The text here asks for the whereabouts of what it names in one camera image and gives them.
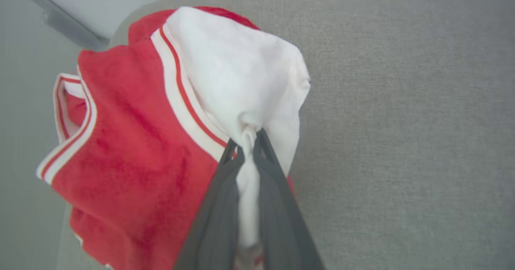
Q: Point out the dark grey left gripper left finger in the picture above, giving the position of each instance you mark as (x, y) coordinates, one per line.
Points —
(217, 221)

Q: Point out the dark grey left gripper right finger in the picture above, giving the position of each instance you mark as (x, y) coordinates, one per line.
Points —
(281, 229)

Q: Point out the red jersey with white trim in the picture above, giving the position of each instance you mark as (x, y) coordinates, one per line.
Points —
(132, 149)

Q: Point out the grey fabric sofa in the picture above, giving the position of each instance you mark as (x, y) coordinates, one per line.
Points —
(402, 141)

